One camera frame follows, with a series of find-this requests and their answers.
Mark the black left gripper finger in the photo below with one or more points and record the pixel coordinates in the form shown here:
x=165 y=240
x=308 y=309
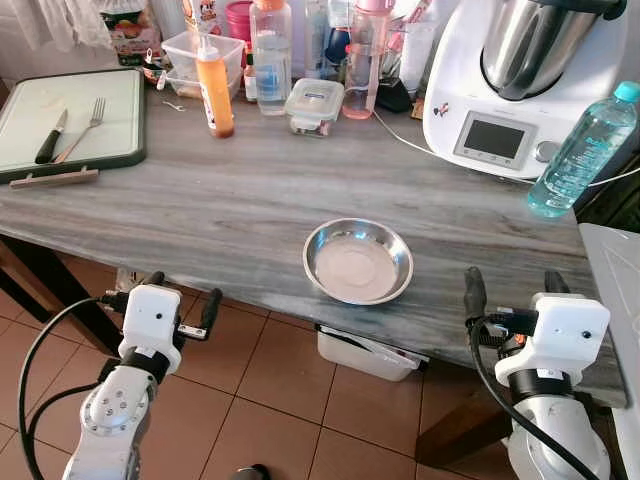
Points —
x=211 y=310
x=153 y=279

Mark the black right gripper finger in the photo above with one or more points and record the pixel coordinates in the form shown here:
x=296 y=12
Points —
x=556 y=284
x=476 y=295

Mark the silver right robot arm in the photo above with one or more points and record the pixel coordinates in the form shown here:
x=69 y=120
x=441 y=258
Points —
x=560 y=440

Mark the white plastic folding table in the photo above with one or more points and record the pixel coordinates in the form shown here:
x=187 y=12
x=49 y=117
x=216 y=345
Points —
x=615 y=300

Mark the wooden table with grey top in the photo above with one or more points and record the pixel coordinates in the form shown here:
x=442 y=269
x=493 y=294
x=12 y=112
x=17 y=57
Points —
x=250 y=200

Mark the round stainless steel bowl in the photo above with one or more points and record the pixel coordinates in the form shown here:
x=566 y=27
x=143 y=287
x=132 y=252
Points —
x=358 y=265

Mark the white plastic bin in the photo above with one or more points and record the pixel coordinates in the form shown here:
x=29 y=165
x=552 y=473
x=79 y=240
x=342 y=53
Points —
x=365 y=357

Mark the clear blue-capped water bottle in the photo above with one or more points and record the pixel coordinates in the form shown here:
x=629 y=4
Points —
x=585 y=150

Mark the green-rimmed cutting board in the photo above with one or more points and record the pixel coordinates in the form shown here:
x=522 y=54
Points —
x=115 y=110

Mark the silver metal fork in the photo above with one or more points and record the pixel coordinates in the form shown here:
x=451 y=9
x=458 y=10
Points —
x=93 y=115

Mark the orange squeeze sauce bottle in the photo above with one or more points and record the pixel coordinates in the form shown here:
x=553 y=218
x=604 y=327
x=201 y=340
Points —
x=215 y=95

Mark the white kitchen food processor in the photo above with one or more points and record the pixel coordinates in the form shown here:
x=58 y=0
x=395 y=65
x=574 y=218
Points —
x=460 y=90

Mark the small black device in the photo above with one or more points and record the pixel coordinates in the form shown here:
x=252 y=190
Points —
x=393 y=97

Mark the clear plastic food tub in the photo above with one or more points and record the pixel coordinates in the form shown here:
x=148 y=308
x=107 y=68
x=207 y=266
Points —
x=180 y=55

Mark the fruit print carton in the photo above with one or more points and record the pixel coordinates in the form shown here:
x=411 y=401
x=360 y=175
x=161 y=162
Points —
x=135 y=40

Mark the clear bottle with orange cap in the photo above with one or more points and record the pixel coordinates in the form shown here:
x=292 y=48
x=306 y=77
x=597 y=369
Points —
x=271 y=65

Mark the pink transparent drinking bottle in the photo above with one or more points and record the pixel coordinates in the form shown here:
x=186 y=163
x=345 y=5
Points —
x=365 y=70

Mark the cartoon print white carton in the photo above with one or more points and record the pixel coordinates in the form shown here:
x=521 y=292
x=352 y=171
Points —
x=203 y=15

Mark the pink plastic cup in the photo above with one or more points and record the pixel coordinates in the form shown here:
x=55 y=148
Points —
x=240 y=20

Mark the white lace curtain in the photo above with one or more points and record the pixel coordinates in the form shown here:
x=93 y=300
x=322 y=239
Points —
x=60 y=20

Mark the blue tinted clear bottle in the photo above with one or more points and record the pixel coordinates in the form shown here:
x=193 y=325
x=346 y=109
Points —
x=335 y=45

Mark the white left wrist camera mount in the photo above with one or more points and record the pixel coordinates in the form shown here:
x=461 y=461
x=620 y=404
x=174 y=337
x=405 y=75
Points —
x=150 y=315

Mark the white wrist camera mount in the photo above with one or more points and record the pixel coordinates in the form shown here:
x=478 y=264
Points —
x=570 y=330
x=150 y=315

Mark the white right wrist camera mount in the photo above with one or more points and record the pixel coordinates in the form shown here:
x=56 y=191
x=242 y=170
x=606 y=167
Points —
x=570 y=330

